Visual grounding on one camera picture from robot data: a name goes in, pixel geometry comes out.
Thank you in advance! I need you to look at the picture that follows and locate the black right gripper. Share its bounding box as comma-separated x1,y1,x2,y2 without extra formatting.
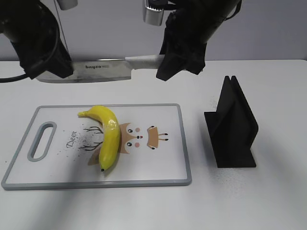
156,8,206,81

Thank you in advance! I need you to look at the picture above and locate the yellow plastic banana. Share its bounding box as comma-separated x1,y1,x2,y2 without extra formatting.
77,105,121,172

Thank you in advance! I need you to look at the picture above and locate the knife with white marbled handle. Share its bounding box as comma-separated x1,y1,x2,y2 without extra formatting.
36,55,164,83

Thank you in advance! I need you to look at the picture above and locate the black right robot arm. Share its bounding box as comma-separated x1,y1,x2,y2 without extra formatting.
156,0,242,81

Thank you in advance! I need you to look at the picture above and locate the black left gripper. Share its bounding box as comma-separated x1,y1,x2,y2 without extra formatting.
12,36,73,79

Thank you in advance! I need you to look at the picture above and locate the black knife stand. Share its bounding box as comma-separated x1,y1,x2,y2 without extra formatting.
204,75,259,168

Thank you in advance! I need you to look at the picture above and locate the white grey-rimmed cutting board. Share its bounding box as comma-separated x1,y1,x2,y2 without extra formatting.
1,103,191,190

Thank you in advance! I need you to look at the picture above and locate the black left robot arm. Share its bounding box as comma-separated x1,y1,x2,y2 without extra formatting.
0,0,73,83

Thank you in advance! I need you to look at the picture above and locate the black cable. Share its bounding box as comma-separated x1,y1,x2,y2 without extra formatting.
0,23,60,83

